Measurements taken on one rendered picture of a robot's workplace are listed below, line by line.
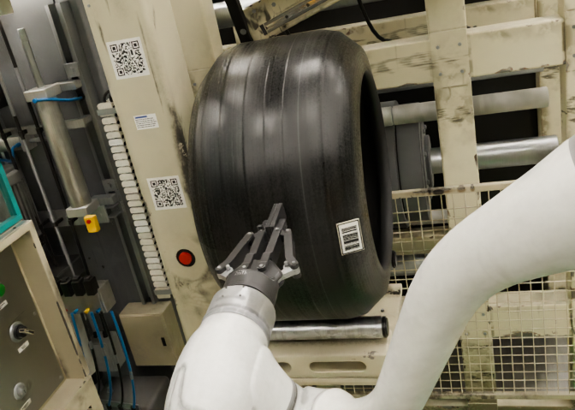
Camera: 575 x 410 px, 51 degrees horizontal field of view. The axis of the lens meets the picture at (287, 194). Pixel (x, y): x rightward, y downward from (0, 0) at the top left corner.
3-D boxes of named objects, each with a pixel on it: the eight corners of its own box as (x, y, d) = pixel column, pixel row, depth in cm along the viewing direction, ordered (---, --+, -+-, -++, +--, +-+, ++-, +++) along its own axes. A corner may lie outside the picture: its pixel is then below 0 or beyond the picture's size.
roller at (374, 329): (225, 320, 133) (233, 320, 138) (226, 341, 132) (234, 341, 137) (385, 315, 124) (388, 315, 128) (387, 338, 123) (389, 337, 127)
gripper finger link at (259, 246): (255, 289, 88) (246, 290, 88) (269, 244, 97) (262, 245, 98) (248, 269, 86) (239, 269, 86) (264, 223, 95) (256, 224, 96)
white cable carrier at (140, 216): (157, 298, 144) (96, 104, 127) (165, 287, 149) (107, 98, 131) (174, 298, 143) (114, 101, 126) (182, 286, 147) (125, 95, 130)
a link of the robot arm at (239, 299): (190, 311, 76) (204, 281, 81) (210, 363, 81) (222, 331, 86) (258, 309, 74) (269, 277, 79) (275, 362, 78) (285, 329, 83)
